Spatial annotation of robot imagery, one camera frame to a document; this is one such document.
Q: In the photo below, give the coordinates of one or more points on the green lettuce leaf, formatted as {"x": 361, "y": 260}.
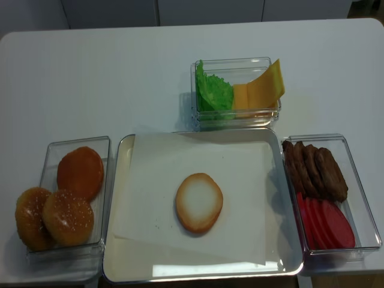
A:
{"x": 214, "y": 96}

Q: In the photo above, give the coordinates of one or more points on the clear lettuce cheese container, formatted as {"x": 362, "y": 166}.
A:
{"x": 234, "y": 71}

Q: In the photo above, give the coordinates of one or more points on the flat cheese slice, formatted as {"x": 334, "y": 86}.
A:
{"x": 240, "y": 102}

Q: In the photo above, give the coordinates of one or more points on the tilted cheese slice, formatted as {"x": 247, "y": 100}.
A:
{"x": 267, "y": 89}

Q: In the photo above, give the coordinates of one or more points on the white paper sheet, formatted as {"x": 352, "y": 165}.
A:
{"x": 238, "y": 161}

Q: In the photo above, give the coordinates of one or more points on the bottom bun on tray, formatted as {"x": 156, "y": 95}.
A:
{"x": 198, "y": 203}

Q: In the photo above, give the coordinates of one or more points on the rear brown meat patty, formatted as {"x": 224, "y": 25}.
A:
{"x": 291, "y": 168}

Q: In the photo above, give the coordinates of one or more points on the brown meat patty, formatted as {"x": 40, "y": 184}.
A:
{"x": 313, "y": 183}
{"x": 300, "y": 168}
{"x": 332, "y": 178}
{"x": 291, "y": 168}

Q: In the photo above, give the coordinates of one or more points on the smooth brown bun half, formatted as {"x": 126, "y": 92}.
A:
{"x": 82, "y": 172}

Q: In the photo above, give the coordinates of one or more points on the rear red tomato slice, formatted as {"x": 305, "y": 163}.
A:
{"x": 306, "y": 223}

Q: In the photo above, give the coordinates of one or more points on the red tomato slice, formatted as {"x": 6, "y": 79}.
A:
{"x": 306, "y": 223}
{"x": 336, "y": 225}
{"x": 315, "y": 230}
{"x": 321, "y": 225}

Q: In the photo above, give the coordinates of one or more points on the white metal tray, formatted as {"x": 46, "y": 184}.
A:
{"x": 128, "y": 261}

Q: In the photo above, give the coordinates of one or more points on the front brown meat patty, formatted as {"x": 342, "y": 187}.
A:
{"x": 332, "y": 178}

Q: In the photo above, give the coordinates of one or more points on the right sesame bun top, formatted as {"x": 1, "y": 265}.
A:
{"x": 68, "y": 218}

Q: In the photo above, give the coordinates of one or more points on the sesame bun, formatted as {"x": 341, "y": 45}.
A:
{"x": 68, "y": 218}
{"x": 28, "y": 215}

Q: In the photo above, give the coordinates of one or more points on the clear bun container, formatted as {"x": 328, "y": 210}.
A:
{"x": 94, "y": 246}

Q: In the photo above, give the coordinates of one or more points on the clear patty tomato container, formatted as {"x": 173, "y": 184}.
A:
{"x": 355, "y": 208}

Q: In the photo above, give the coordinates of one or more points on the front red tomato slice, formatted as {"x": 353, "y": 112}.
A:
{"x": 336, "y": 225}

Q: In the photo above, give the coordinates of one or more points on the left sesame bun top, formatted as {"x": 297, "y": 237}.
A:
{"x": 28, "y": 215}

